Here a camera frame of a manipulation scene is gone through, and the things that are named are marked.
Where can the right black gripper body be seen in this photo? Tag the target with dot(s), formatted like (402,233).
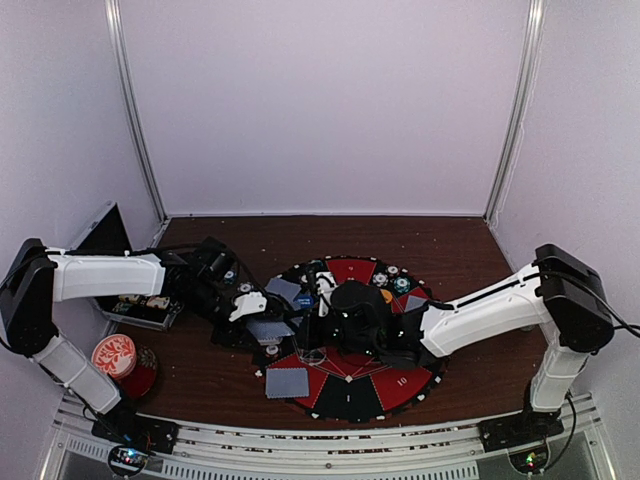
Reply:
(360,342)

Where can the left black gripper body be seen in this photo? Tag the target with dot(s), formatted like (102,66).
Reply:
(201,301)

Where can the orange big blind button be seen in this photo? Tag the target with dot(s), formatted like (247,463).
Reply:
(388,297)

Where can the white chips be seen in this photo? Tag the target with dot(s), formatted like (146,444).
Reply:
(380,279)

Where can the blue playing card deck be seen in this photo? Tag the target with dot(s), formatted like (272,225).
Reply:
(267,332)

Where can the green chips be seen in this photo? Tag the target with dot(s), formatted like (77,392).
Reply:
(402,285)

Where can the blue small blind button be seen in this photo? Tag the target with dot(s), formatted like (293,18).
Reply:
(304,301)

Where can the red black chips seat seven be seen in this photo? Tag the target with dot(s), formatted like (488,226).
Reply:
(392,270)

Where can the red black chips seat three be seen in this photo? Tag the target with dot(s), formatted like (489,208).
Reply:
(272,351)

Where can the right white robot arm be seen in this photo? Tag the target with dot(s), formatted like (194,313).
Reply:
(556,289)

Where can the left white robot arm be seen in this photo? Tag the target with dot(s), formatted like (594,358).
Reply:
(41,277)

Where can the round red black poker mat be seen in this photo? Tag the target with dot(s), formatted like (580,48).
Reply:
(352,387)

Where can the red gold card box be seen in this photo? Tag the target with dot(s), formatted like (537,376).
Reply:
(158,302)

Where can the black gold card box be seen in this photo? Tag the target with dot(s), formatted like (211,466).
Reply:
(130,299)

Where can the dark red round lid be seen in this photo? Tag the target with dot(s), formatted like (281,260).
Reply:
(142,377)

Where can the red floral round tin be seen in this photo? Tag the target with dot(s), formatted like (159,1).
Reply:
(115,356)

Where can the aluminium poker case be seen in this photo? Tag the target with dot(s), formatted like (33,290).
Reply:
(106,231)

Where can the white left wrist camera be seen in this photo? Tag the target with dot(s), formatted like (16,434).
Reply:
(247,304)

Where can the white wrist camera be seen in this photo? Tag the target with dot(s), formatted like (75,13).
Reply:
(321,284)
(247,304)

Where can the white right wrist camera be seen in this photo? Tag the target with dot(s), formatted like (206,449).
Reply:
(321,284)

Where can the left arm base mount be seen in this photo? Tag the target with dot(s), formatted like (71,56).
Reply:
(124,425)

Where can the front aluminium rail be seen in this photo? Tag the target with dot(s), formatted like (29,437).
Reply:
(452,450)

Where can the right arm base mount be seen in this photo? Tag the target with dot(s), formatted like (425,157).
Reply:
(516,430)

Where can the left aluminium frame post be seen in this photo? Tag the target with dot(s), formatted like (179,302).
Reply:
(133,119)

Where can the aluminium frame post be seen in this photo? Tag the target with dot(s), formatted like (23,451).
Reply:
(133,119)
(523,89)

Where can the right aluminium frame post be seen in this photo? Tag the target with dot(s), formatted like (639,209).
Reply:
(523,89)

